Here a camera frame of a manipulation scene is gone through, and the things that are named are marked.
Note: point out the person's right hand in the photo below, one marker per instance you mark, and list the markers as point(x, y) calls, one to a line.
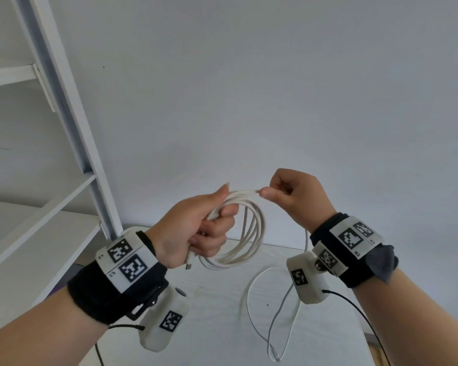
point(305, 198)

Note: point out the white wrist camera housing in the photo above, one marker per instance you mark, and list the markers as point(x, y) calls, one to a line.
point(164, 323)
point(307, 282)

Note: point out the person's left hand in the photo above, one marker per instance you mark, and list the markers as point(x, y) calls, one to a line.
point(179, 228)

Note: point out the white shelf unit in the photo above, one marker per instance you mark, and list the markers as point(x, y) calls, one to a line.
point(65, 91)

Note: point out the person's right forearm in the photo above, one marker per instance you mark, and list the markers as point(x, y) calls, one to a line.
point(416, 323)

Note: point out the person's left thumb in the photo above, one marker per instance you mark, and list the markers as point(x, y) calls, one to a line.
point(216, 193)

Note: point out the person's right thumb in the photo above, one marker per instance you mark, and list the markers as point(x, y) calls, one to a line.
point(274, 195)

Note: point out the person's left forearm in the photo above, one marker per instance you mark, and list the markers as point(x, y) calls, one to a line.
point(42, 335)

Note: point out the black wristband with marker plates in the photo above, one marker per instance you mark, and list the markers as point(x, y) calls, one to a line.
point(110, 285)
point(351, 255)

